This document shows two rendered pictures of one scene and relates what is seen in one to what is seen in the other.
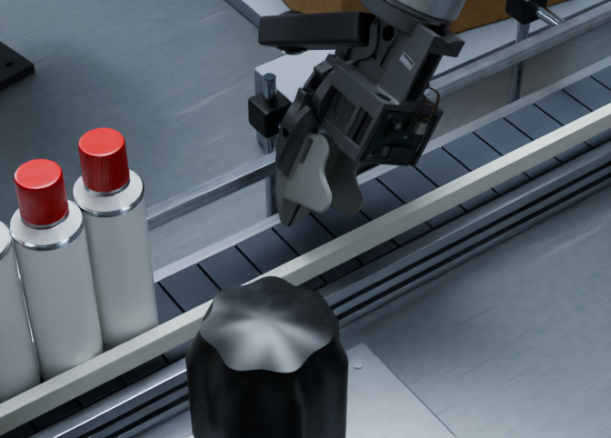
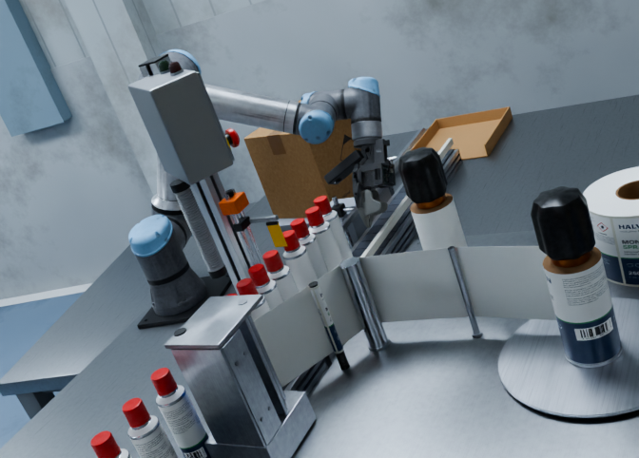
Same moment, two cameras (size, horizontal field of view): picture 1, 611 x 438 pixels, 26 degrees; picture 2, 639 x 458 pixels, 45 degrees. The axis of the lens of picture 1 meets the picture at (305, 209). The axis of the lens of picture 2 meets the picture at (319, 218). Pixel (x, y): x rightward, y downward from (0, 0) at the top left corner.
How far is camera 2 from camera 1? 1.08 m
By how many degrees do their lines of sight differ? 27
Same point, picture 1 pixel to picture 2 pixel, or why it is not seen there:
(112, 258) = (338, 236)
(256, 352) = (420, 155)
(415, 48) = (378, 145)
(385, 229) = (396, 216)
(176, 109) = not seen: hidden behind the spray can
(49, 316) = (333, 258)
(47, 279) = (328, 242)
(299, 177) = (366, 206)
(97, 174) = (324, 207)
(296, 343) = (426, 150)
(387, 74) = (375, 158)
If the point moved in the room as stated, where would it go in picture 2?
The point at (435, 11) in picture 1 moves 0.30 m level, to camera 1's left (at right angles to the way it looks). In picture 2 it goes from (377, 134) to (272, 187)
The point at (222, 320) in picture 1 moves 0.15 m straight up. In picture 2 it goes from (406, 158) to (383, 85)
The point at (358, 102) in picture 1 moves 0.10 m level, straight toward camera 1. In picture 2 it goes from (373, 168) to (393, 176)
